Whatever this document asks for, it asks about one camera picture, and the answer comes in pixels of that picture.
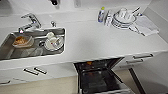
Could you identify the stainless steel dishwasher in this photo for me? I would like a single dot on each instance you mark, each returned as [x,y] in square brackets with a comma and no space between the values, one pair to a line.
[100,78]

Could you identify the white plate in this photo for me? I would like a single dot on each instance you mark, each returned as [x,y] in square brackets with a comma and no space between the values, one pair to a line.
[54,43]

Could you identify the white cup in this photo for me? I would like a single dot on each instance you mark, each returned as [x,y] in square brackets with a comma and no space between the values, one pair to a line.
[50,35]

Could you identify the small white bottle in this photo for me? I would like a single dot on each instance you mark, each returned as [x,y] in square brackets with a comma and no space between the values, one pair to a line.
[108,18]

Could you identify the small chrome sink knob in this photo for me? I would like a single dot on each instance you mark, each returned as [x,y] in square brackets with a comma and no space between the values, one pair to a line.
[53,24]

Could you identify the stack of white plates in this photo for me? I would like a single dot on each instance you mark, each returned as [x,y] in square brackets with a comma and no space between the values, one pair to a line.
[123,22]

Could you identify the white mug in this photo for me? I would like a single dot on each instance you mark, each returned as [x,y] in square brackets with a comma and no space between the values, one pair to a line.
[123,12]

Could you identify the white two-door sink cabinet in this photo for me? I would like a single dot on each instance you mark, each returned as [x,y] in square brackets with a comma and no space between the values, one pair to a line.
[36,72]

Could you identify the white three-drawer unit wide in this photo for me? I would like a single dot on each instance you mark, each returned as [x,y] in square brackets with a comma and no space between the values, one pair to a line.
[141,60]

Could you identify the chrome sink faucet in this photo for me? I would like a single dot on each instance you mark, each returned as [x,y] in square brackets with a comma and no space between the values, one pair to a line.
[30,21]

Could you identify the brown bowl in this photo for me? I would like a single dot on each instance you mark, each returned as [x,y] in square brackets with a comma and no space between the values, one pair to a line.
[22,41]

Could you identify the stainless steel sink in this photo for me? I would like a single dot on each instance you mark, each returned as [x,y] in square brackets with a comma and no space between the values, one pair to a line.
[6,50]

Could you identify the black wall soap dispenser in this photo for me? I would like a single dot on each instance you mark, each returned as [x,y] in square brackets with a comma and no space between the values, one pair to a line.
[54,2]

